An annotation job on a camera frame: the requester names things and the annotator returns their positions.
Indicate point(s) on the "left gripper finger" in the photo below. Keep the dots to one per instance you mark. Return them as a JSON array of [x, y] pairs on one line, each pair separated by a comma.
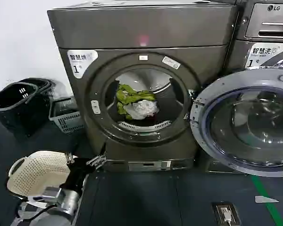
[[96, 161], [69, 158]]

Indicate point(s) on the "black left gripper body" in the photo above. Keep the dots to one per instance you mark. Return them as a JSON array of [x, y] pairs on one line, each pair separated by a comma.
[[79, 173]]

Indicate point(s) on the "white perforated laundry basket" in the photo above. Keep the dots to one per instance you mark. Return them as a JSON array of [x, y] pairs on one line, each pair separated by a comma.
[[40, 171]]

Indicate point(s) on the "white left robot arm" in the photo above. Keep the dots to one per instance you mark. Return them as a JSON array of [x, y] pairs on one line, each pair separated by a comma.
[[61, 202]]

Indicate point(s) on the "grey slotted laundry basket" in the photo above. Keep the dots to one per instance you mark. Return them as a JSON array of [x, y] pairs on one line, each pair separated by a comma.
[[66, 117]]

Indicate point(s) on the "white garment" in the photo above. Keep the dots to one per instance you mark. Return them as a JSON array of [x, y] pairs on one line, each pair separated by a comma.
[[143, 108]]

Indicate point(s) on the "dark red garment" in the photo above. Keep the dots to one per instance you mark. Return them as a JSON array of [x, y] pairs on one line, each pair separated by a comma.
[[153, 116]]

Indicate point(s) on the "green garment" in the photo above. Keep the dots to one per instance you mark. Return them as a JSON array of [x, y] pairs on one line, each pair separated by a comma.
[[126, 95]]

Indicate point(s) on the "large black laundry basket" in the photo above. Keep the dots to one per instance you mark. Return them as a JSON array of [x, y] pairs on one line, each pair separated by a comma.
[[16, 106]]

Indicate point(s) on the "grey front-load dryer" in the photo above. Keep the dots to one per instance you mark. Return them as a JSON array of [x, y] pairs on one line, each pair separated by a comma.
[[136, 33]]

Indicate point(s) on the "floor power socket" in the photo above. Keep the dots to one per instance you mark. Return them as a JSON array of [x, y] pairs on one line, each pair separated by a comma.
[[226, 214]]

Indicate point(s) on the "round glass dryer door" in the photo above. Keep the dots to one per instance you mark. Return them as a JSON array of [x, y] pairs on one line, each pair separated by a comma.
[[245, 122]]

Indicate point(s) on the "grey floor marker sticker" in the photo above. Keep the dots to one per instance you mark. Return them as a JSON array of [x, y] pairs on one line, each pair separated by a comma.
[[265, 199]]

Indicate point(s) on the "green floor tape strip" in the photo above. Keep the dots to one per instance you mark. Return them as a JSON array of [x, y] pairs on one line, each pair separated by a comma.
[[266, 200]]

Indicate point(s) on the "grey washing machine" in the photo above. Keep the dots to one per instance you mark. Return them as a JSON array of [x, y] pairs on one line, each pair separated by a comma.
[[257, 28]]

